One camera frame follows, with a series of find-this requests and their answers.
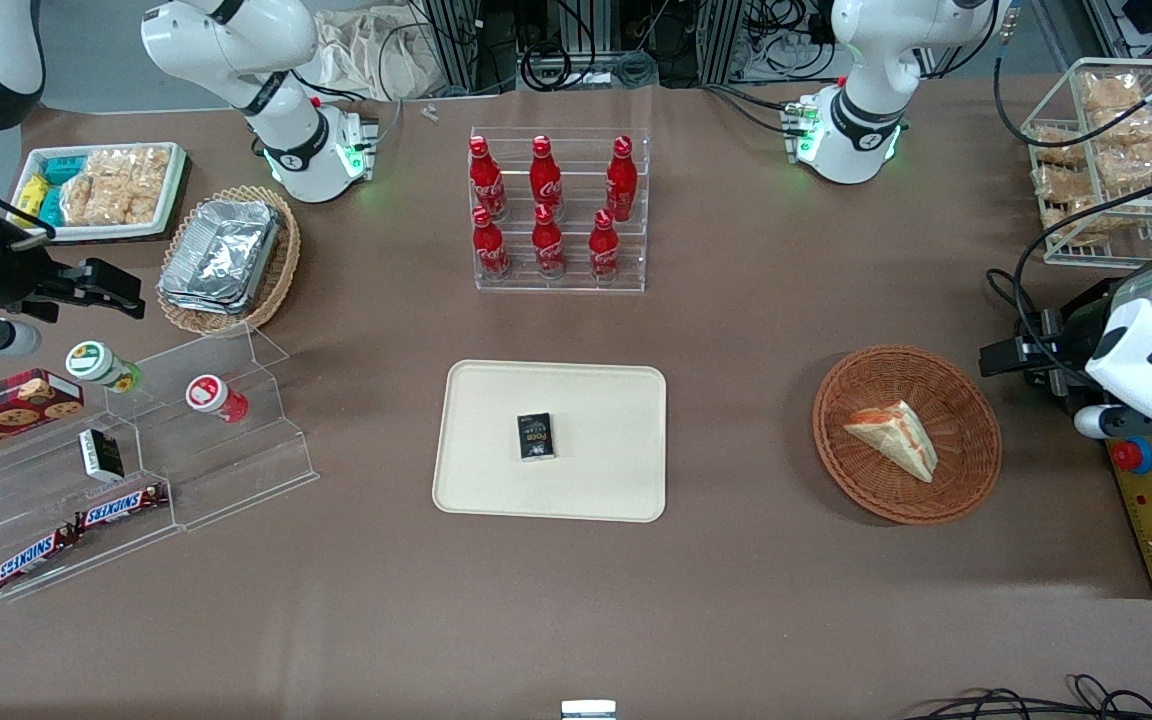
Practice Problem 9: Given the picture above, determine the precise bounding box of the red lid drink bottle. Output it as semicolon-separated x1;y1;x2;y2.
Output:
185;374;249;424

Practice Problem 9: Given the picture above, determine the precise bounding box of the white wire basket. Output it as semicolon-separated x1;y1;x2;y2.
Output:
1021;58;1152;269

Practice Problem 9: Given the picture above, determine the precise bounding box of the clear acrylic bottle rack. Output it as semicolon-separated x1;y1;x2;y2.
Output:
469;126;653;294

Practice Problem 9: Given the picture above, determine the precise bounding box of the black power cable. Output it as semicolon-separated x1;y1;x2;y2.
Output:
984;268;1049;346

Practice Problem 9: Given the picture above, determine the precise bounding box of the clear acrylic stepped stand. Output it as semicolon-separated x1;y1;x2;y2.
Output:
0;322;320;603

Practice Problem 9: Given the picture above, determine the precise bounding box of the clear rice cracker pack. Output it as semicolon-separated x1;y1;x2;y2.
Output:
61;176;132;227
128;172;170;226
86;148;173;186

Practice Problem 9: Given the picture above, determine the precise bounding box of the white rectangular snack tray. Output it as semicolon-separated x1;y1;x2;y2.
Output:
11;142;189;244

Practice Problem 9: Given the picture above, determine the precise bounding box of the small black white box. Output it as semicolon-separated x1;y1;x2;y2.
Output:
78;428;125;483

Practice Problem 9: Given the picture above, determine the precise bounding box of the black floor cable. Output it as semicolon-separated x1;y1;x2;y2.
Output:
1066;674;1152;720
901;688;1152;720

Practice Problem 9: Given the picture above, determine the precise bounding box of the small black gum box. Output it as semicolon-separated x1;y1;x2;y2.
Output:
517;412;556;462

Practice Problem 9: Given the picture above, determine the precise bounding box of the red cookie box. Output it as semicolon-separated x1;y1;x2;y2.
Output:
0;368;85;463

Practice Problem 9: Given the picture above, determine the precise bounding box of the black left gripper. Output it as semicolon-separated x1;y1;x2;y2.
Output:
981;334;1093;392

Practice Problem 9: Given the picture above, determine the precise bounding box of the coiled black cable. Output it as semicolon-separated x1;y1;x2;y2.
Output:
521;42;599;93

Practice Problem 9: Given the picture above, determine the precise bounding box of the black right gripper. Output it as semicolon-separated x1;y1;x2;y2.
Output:
0;240;146;321

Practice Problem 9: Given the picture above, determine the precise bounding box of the clear fried snack packet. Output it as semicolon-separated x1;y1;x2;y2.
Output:
1091;105;1152;147
1031;125;1087;169
1046;198;1127;246
1034;165;1097;206
1096;140;1152;189
1081;72;1145;111

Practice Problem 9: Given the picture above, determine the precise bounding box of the stack of foil trays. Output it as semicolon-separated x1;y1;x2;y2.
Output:
158;198;282;317

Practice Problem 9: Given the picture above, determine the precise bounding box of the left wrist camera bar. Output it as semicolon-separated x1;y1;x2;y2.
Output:
1074;403;1152;443

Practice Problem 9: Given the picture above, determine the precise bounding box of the beige plastic tray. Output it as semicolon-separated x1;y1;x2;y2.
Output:
432;360;668;523

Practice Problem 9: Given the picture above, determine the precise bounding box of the round brown wicker basket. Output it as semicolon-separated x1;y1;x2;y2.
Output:
812;345;1003;526

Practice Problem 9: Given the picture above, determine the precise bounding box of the green lid drink bottle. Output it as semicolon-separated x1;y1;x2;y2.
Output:
65;340;144;393

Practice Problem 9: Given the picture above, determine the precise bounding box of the triangular sandwich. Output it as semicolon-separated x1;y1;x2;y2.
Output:
843;400;938;484

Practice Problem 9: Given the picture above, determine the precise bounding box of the oval light wicker basket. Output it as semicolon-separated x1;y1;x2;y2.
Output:
156;185;302;337

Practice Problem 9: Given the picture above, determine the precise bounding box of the aluminium frame rack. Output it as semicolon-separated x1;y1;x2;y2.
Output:
426;0;749;93

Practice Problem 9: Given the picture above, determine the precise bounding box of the beige cloth bag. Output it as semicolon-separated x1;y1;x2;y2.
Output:
301;8;457;101

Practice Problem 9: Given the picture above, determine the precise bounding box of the snickers chocolate bar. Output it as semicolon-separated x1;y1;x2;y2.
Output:
0;525;79;591
74;483;170;531

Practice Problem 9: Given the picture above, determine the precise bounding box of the red cola bottle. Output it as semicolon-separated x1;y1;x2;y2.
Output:
532;204;567;279
530;135;564;213
469;136;508;221
606;135;639;223
472;206;512;281
589;208;622;283

